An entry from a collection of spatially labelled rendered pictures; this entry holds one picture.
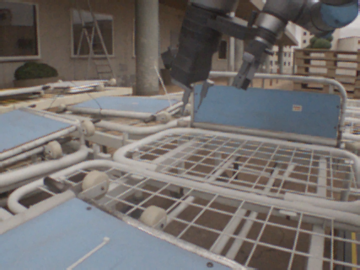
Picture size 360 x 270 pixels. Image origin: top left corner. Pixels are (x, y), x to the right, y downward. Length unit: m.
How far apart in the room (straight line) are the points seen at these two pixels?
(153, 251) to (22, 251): 0.19
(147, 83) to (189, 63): 6.36
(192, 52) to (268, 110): 0.83
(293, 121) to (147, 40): 5.86
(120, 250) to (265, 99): 0.99
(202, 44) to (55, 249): 0.39
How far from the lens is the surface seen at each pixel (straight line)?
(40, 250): 0.43
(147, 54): 6.81
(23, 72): 5.74
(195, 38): 0.45
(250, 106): 1.26
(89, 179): 0.57
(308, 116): 1.23
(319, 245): 0.65
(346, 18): 0.74
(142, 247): 0.41
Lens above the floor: 0.82
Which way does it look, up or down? 15 degrees down
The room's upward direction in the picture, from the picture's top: straight up
